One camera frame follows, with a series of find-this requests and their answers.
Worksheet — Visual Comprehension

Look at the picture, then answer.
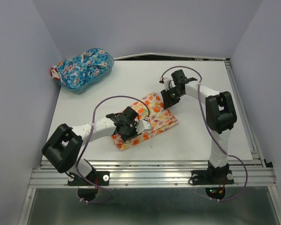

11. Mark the orange tulip print skirt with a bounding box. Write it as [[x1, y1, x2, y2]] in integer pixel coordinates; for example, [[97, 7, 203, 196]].
[[112, 92, 178, 150]]

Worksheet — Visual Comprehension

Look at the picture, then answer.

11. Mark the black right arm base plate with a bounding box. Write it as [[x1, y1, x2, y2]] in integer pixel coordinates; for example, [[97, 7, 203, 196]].
[[188, 170, 235, 186]]

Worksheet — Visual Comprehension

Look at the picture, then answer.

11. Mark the red and white floral skirt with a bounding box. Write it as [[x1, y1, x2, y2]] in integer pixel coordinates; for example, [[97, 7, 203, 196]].
[[51, 66, 61, 81]]

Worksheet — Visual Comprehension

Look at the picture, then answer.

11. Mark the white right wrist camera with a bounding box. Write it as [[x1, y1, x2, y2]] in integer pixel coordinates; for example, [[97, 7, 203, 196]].
[[159, 77, 173, 90]]

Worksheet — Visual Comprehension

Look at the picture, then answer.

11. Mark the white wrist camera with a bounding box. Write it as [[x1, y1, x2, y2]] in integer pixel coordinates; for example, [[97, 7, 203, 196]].
[[159, 77, 173, 90], [135, 120, 152, 134]]

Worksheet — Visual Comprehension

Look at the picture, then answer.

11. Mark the blue floral print skirt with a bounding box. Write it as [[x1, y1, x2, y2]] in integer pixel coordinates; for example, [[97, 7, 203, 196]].
[[54, 48, 111, 89]]

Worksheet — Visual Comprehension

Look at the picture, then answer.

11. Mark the translucent blue plastic bin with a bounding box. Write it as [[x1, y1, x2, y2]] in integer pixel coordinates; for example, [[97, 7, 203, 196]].
[[57, 48, 115, 95]]

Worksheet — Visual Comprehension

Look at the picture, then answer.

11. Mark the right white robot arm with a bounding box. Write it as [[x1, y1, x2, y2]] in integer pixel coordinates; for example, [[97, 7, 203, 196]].
[[159, 67, 237, 183]]

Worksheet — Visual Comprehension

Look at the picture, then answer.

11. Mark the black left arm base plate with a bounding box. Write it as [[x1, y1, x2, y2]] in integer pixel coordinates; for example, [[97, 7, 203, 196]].
[[67, 171, 110, 186]]

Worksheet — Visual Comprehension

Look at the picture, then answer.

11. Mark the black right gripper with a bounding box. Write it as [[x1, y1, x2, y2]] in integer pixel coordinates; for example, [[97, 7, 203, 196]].
[[160, 86, 184, 109]]

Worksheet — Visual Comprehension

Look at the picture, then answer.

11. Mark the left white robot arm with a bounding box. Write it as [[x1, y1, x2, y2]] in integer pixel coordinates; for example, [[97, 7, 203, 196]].
[[42, 106, 141, 185]]

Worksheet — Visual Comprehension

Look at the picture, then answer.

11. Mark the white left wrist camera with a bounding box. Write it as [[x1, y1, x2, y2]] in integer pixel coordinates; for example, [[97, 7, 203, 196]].
[[135, 120, 152, 134]]

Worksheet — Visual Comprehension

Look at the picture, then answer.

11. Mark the aluminium rail frame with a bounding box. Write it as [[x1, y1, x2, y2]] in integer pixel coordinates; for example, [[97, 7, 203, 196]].
[[19, 60, 281, 225]]

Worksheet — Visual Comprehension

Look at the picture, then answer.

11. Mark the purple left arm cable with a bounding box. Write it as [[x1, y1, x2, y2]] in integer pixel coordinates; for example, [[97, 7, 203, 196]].
[[76, 95, 152, 204]]

